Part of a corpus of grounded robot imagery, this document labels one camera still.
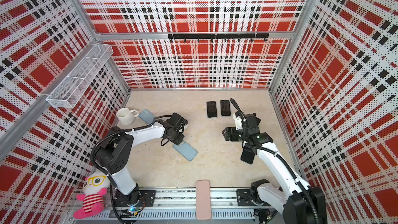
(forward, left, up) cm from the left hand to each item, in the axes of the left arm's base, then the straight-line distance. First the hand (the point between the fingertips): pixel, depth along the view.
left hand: (178, 141), depth 93 cm
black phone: (-9, -41, 0) cm, 42 cm away
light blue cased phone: (-5, -5, -1) cm, 7 cm away
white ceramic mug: (+14, +34, +6) cm, 37 cm away
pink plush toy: (-26, +36, +5) cm, 45 cm away
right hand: (-3, -30, +14) cm, 33 cm away
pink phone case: (-32, -16, +1) cm, 36 cm away
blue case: (+20, +24, -1) cm, 31 cm away
